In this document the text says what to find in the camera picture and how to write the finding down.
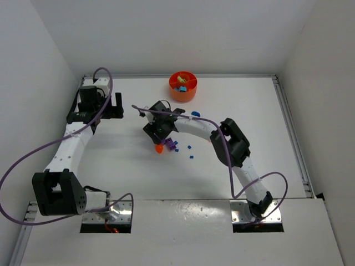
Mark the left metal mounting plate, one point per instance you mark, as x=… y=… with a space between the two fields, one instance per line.
x=120 y=213

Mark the blue curved lego piece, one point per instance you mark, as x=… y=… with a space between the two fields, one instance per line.
x=195 y=113

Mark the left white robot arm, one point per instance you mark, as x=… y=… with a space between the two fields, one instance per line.
x=57 y=189

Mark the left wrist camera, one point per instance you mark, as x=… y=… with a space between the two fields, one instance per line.
x=104 y=84

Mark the metal mounting plate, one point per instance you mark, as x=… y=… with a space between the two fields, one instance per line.
x=241 y=214
x=120 y=213

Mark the orange heart-shaped piece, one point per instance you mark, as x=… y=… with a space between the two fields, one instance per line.
x=159 y=148

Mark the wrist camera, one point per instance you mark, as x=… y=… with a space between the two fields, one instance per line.
x=148 y=115
x=104 y=84

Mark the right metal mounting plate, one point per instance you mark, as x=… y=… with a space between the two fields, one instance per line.
x=241 y=214

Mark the green lego brick upside-down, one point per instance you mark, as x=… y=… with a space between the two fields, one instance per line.
x=182 y=80

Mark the orange divided round container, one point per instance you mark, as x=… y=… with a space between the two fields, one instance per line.
x=191 y=85

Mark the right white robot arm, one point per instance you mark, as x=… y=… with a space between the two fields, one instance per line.
x=231 y=147

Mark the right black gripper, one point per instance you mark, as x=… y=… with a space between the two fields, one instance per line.
x=152 y=132

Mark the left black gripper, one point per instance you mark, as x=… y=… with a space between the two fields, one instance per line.
x=111 y=111

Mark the purple lego plate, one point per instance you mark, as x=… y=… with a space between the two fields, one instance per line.
x=170 y=144

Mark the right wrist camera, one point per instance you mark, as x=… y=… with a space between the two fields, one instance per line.
x=148 y=115

